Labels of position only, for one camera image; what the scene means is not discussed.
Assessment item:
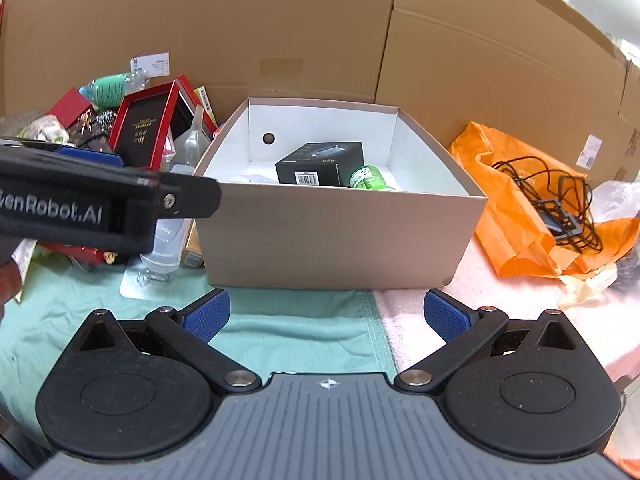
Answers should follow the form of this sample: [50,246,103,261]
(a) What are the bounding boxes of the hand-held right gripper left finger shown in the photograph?
[67,288,263,395]

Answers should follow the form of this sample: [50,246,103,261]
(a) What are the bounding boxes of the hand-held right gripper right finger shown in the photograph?
[395,288,583,395]

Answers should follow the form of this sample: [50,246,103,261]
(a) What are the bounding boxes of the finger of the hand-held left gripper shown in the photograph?
[0,137,126,168]
[149,171,222,221]

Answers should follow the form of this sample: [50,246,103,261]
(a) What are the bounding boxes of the black barcode box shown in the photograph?
[275,141,364,187]

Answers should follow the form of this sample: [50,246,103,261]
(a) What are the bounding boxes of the pinkish cardboard box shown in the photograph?
[192,97,489,291]

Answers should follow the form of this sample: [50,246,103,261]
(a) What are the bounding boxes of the clear green jar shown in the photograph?
[348,165,397,192]

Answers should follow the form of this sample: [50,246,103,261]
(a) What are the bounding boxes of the person's left hand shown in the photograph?
[0,260,24,321]

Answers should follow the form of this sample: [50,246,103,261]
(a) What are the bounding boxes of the brown patterned wallet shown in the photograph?
[65,119,115,153]

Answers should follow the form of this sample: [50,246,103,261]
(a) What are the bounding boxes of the pink towel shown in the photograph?
[372,235,640,401]

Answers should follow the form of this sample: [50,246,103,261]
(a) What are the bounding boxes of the red flat box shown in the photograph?
[37,241,123,267]

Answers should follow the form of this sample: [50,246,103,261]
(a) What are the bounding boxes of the clear squeeze bottle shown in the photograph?
[172,104,214,173]

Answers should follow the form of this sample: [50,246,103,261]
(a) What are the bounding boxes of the bag of mixed grains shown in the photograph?
[29,114,70,145]

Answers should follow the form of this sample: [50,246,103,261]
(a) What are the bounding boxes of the small gold box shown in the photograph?
[182,220,205,269]

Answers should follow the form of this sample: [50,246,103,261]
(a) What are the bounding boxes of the dark red box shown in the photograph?
[47,87,96,126]

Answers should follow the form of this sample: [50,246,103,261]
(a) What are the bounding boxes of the clear plastic bottle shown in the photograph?
[140,217,199,276]

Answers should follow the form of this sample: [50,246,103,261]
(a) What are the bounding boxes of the yellow white snack packet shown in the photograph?
[10,239,39,306]

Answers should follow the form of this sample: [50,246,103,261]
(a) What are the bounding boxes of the green tube bottle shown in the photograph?
[78,72,151,109]

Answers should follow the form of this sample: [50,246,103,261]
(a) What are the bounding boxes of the clear blister pack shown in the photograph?
[119,255,206,302]

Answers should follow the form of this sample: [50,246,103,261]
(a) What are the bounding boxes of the teal cloth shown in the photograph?
[0,240,396,451]

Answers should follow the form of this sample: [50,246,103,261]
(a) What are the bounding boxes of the white shipping label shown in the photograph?
[130,52,172,75]

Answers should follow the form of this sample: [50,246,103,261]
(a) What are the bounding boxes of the orange plastic bag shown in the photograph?
[447,121,640,281]

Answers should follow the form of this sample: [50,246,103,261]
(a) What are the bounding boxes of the cream plastic bag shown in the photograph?
[556,262,621,311]

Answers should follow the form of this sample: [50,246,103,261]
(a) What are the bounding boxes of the grey square device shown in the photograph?
[537,199,585,242]

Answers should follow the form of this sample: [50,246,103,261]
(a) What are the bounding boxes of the large cardboard backdrop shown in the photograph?
[0,0,640,191]

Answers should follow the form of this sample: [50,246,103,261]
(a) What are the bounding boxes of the clear plastic bag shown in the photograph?
[590,179,640,222]

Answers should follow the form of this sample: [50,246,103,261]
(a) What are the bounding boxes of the small white label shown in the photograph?
[582,135,604,169]

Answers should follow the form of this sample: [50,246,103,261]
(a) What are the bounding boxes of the red frame box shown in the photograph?
[108,74,202,171]

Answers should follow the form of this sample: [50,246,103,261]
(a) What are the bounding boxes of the black cable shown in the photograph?
[492,157,607,254]

